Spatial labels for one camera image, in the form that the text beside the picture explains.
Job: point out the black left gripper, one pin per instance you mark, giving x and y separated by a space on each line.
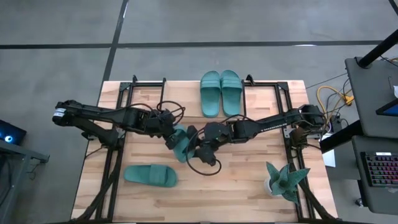
161 121

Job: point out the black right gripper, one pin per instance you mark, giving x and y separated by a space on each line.
214 133

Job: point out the green rubber slide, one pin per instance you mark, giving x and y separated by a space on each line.
149 175
183 151
210 99
230 96

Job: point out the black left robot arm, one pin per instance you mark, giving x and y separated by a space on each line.
109 113

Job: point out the green succulent in white pot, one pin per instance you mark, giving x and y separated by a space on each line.
284 182

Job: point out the white paper sheet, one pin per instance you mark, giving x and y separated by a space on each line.
329 158

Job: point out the black diagonal bar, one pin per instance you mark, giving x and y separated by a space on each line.
342 137

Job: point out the grey metal stand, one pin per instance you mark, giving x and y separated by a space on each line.
18 155

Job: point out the black computer with blue light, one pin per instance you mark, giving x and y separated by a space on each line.
11 133

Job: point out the small black round object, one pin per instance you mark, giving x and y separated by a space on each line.
359 202

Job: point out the grey desk top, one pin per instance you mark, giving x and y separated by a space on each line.
370 93
379 199

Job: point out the black backlit keyboard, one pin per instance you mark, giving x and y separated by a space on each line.
381 169

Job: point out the tablet with blue screen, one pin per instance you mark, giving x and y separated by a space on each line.
390 109

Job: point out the black round pole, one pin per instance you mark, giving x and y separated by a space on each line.
377 49

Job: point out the wooden shelf black metal frame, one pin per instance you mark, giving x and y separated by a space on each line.
186 96

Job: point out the black metal rig frame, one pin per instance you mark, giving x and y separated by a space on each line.
146 84

